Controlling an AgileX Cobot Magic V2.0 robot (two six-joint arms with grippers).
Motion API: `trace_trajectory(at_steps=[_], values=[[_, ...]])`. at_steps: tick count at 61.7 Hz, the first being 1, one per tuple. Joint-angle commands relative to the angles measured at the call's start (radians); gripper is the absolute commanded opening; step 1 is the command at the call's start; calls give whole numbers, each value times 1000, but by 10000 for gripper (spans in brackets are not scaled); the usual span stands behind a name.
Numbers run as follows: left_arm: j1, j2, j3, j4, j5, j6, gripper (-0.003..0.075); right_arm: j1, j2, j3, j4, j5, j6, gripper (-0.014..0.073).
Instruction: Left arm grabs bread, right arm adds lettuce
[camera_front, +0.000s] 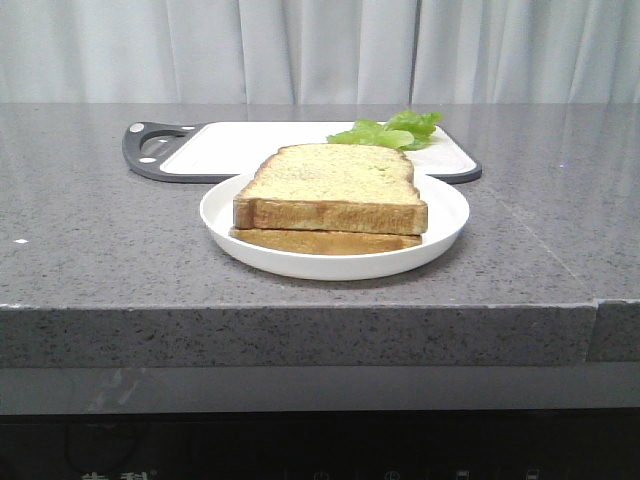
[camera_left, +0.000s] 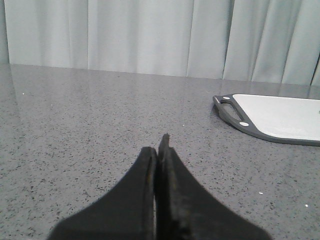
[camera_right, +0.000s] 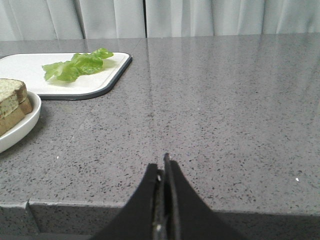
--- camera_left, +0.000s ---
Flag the white cutting board, grey rim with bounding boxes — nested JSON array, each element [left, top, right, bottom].
[[212, 93, 320, 147]]

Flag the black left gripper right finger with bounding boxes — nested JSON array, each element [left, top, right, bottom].
[[155, 133, 271, 240]]

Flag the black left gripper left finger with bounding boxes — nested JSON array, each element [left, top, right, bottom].
[[48, 147, 157, 240]]

